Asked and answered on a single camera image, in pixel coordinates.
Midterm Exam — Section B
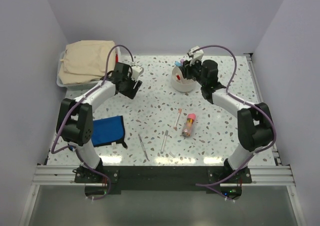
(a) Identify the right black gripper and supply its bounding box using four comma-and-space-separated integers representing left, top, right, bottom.
179, 57, 207, 87

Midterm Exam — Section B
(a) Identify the blue cap highlighter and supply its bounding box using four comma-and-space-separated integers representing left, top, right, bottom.
174, 61, 181, 67

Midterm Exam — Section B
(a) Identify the pink cap clear tube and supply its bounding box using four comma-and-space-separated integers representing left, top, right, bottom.
181, 113, 196, 137

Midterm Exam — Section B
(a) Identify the thin metal craft knife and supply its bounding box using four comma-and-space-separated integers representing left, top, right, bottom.
138, 134, 150, 161

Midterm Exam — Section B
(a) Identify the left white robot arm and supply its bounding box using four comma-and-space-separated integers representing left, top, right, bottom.
51, 62, 144, 182

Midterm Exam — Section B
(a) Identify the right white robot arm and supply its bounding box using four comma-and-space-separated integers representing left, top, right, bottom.
179, 60, 276, 183

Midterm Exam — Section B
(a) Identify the round white divided organizer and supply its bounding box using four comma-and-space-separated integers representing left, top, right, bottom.
171, 66, 197, 93

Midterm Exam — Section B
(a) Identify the white plastic basket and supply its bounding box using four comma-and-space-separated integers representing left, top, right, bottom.
56, 51, 98, 91

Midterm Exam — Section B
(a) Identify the beige folded cloth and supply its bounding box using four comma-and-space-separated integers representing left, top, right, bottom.
58, 40, 116, 84

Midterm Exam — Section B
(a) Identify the blue fabric pouch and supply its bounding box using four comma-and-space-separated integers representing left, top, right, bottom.
91, 116, 128, 149

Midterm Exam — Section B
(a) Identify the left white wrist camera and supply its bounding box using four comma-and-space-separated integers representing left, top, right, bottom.
131, 65, 144, 81

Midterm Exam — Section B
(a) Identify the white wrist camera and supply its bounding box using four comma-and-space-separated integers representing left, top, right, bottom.
131, 65, 144, 81
187, 46, 204, 66

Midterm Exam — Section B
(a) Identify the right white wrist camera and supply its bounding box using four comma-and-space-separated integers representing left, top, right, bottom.
187, 46, 204, 66

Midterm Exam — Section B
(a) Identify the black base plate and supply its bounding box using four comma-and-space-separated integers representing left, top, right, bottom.
74, 165, 252, 195

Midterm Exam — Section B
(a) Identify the aluminium frame rail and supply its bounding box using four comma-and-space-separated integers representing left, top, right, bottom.
31, 166, 295, 186

